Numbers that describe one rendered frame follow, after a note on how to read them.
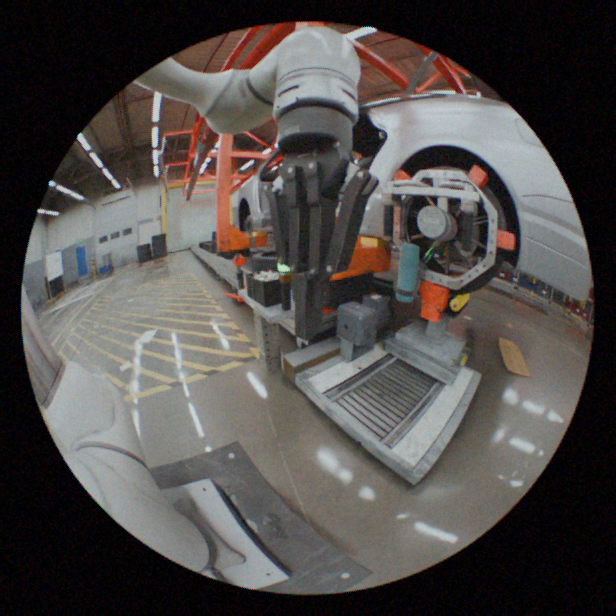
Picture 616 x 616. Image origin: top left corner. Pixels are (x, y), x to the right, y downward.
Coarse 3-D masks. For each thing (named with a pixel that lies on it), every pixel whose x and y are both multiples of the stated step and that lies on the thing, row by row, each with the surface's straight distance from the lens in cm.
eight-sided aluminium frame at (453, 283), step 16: (416, 176) 108; (432, 176) 105; (448, 176) 103; (464, 176) 101; (480, 192) 98; (400, 208) 109; (400, 224) 109; (496, 224) 95; (400, 240) 108; (432, 272) 106; (480, 272) 95
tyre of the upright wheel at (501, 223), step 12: (432, 168) 116; (444, 168) 113; (456, 168) 112; (492, 204) 105; (504, 216) 108; (504, 228) 103; (504, 252) 103; (480, 276) 104; (492, 276) 103; (468, 288) 106; (480, 288) 105
